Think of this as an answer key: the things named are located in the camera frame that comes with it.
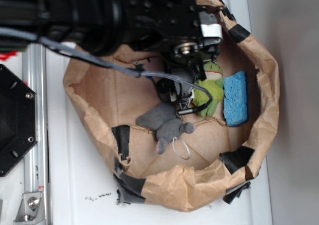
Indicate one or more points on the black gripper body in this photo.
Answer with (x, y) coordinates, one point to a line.
(186, 35)

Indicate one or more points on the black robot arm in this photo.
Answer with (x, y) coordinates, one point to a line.
(81, 29)

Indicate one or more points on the green plush frog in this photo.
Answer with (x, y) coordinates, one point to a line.
(214, 84)

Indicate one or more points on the blue sponge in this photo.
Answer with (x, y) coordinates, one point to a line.
(235, 104)

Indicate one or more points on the grey plush elephant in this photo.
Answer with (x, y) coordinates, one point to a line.
(166, 124)

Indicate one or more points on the brown paper bin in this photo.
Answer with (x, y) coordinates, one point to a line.
(202, 166)

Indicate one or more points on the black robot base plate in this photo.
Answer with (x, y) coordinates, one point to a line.
(16, 124)

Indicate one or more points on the aluminium rail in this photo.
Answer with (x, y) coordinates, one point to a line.
(36, 178)

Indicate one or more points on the metal corner bracket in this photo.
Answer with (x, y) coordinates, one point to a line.
(31, 210)

